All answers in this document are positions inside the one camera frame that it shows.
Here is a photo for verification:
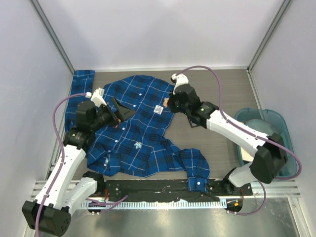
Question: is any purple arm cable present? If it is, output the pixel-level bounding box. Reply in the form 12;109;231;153
34;93;128;237
176;65;302;215

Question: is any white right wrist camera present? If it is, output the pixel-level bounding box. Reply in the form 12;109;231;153
170;74;189;95

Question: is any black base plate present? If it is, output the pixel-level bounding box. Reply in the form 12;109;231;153
90;179;253;202

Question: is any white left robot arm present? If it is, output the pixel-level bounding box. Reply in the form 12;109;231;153
22;97;136;237

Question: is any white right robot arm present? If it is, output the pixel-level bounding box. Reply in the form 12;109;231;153
167;83;288;195

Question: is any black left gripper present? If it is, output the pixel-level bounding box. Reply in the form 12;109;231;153
90;97;136;131

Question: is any blue plaid shirt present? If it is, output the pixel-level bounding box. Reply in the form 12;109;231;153
64;70;210;193

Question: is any white slotted cable duct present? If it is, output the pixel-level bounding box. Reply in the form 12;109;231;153
79;199;227;210

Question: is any silver blue leaf brooch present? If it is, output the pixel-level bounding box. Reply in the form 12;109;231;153
134;142;142;149

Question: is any round blue plate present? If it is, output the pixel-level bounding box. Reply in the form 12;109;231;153
245;118;284;139

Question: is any small black tilted frame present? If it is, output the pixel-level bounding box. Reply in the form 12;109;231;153
188;119;200;128

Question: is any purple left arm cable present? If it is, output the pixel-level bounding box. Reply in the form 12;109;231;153
34;93;128;237

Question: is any teal plastic bin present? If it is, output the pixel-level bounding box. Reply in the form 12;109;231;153
235;108;298;179

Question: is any orange leaf brooch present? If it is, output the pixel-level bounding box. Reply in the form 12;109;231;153
163;98;169;108

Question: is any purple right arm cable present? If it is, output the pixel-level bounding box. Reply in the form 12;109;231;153
176;65;302;215

